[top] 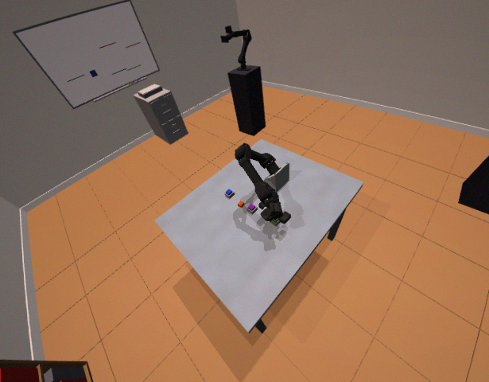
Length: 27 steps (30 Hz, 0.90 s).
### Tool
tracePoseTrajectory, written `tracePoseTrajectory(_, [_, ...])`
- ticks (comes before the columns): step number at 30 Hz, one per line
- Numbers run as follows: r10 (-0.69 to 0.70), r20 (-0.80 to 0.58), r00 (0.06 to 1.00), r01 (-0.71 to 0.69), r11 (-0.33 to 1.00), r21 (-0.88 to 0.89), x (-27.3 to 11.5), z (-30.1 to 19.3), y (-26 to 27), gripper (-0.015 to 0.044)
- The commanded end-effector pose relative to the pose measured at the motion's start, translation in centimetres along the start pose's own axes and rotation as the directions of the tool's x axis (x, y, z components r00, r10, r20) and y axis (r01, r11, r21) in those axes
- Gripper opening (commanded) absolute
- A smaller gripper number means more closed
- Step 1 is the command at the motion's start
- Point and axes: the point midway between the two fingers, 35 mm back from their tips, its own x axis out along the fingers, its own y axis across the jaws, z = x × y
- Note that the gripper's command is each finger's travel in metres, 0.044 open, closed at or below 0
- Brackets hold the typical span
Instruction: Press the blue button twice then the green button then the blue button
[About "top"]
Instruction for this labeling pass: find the blue button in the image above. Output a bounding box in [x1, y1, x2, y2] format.
[224, 189, 235, 198]

